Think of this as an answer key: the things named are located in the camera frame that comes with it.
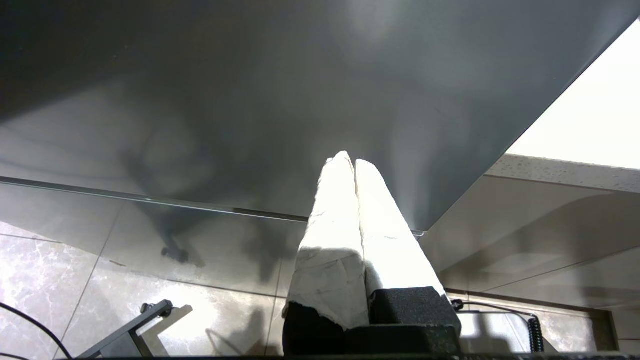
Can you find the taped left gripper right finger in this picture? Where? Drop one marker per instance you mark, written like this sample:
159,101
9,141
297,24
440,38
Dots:
390,250

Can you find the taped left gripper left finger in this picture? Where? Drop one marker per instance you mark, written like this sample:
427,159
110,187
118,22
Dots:
330,250

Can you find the grey robot base chassis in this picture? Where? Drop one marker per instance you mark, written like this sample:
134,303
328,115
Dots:
125,340

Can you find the grey under-counter cabinet front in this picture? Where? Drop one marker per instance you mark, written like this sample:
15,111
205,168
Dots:
525,225

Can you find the grey glossy refrigerator door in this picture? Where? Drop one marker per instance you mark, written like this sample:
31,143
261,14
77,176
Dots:
250,75
75,215

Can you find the tall beige side panel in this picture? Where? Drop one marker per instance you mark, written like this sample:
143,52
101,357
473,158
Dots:
580,110

